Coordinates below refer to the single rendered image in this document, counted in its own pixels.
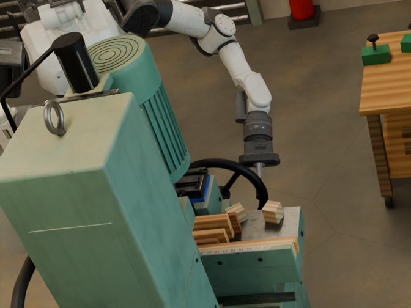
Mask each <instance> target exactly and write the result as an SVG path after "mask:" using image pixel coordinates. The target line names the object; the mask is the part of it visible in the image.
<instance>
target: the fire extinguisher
mask: <svg viewBox="0 0 411 308"><path fill-rule="evenodd" d="M289 5H290V8H291V14H290V16H289V20H288V22H287V25H288V28H289V30H293V29H302V28H311V27H316V26H317V25H318V22H319V18H320V13H321V9H320V5H313V1H312V0H289Z"/></svg>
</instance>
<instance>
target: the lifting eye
mask: <svg viewBox="0 0 411 308"><path fill-rule="evenodd" d="M51 108H54V110H55V112H56V115H57V127H56V128H55V127H54V125H53V123H52V121H51ZM43 119H44V122H45V125H46V128H47V129H48V131H49V132H50V133H51V134H54V135H58V136H63V135H64V134H65V133H66V131H65V128H64V114H63V111H62V108H61V106H60V105H59V103H58V102H56V101H54V100H50V101H48V102H47V103H46V104H45V107H44V110H43Z"/></svg>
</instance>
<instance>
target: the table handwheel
mask: <svg viewBox="0 0 411 308"><path fill-rule="evenodd" d="M199 167H206V168H214V167H215V168H223V169H228V170H231V171H234V174H233V176H232V177H231V178H230V180H229V181H228V182H227V183H226V184H225V186H218V187H219V189H220V193H221V196H222V198H223V199H230V195H231V193H230V191H229V189H230V188H231V186H232V185H233V183H234V182H235V181H236V180H237V178H238V177H239V176H240V175H242V176H244V177H245V178H247V179H248V180H249V181H250V182H251V183H252V184H253V185H254V187H255V188H256V190H257V193H258V195H259V206H258V208H257V210H261V209H263V207H264V205H265V204H266V202H267V201H268V200H269V199H268V192H267V188H266V187H265V185H264V182H263V181H262V180H261V178H260V177H259V176H258V175H257V174H256V173H255V172H253V171H252V170H251V169H250V168H248V167H246V166H244V165H242V164H240V163H238V162H236V161H232V160H229V159H223V158H206V159H200V160H197V161H194V162H192V163H190V166H189V168H188V169H194V168H199Z"/></svg>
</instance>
